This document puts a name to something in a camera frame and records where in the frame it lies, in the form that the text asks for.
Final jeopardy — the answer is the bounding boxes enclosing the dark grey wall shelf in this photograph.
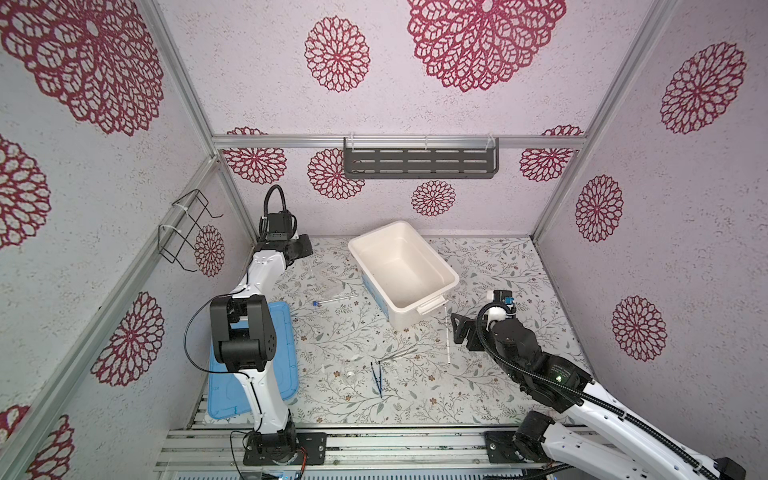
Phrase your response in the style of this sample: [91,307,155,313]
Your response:
[342,137,500,180]

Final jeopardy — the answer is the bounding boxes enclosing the clear petri dish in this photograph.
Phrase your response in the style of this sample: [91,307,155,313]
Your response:
[338,365,360,387]

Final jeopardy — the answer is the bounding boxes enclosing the black wire wall basket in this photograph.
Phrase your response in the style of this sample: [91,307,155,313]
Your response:
[156,189,222,273]

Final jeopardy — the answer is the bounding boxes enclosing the blue tweezers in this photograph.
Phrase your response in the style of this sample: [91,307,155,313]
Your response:
[370,361,384,398]

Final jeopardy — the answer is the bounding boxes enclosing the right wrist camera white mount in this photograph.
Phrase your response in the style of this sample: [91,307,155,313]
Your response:
[486,290,517,330]

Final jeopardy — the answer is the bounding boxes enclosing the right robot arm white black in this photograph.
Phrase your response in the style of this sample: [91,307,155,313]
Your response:
[450,302,746,479]

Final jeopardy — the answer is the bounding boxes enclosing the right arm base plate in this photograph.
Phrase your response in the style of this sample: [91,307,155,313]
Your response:
[483,430,535,464]

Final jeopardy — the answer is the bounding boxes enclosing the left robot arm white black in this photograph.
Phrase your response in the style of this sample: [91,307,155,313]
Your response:
[209,208,313,435]

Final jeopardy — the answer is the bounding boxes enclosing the blue plastic lid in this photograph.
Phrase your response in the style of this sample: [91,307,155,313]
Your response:
[206,301,301,421]

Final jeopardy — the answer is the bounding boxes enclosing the aluminium rail base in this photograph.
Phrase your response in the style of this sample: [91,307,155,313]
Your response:
[152,396,520,478]

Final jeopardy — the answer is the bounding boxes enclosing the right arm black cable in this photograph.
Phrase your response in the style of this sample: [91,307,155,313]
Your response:
[475,301,721,480]

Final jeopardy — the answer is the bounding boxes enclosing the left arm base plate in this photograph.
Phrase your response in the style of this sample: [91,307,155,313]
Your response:
[242,432,328,467]

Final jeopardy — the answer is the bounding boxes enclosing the white plastic bin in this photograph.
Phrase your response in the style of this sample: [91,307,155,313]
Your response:
[348,221,460,330]

